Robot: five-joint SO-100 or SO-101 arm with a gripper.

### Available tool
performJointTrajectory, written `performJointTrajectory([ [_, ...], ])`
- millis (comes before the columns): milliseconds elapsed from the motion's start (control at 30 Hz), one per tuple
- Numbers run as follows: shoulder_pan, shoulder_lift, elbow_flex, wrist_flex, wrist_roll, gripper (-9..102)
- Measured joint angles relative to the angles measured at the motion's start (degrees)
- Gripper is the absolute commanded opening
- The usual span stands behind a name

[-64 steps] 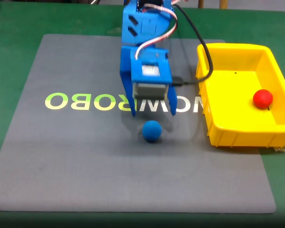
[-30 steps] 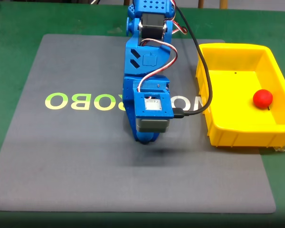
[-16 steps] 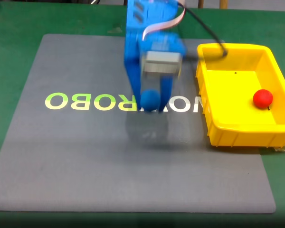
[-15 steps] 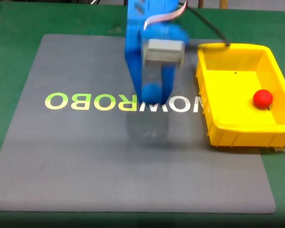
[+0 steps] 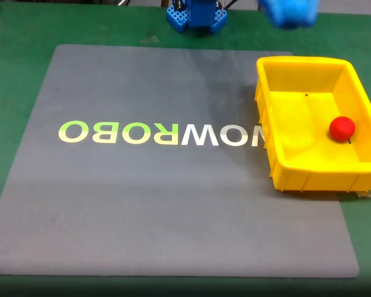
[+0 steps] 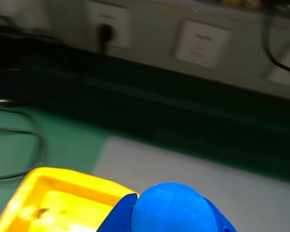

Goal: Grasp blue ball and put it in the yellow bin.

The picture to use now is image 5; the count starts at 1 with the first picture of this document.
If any red ball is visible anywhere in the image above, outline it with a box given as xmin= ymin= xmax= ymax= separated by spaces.
xmin=328 ymin=116 xmax=356 ymax=142

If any yellow plastic bin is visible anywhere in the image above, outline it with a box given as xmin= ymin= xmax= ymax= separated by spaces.
xmin=254 ymin=56 xmax=371 ymax=194

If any grey NOWROBO mat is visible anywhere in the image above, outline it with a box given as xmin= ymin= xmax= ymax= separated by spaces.
xmin=0 ymin=43 xmax=360 ymax=278

